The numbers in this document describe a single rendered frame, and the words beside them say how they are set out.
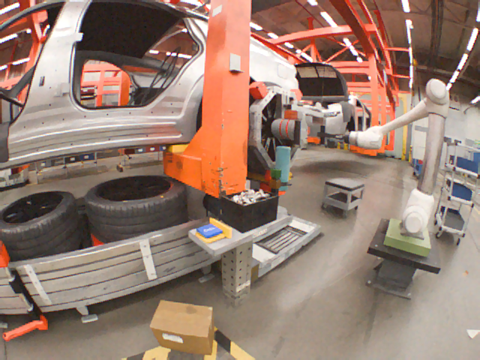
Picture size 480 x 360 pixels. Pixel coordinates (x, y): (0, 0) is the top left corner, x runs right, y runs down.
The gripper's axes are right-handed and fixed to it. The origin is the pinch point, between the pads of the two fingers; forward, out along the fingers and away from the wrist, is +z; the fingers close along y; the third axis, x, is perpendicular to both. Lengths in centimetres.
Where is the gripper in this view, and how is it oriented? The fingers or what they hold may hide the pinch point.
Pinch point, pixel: (322, 134)
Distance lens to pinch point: 141.2
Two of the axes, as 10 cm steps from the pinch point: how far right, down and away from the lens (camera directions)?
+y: 7.3, -1.5, 6.7
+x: 0.3, -9.7, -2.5
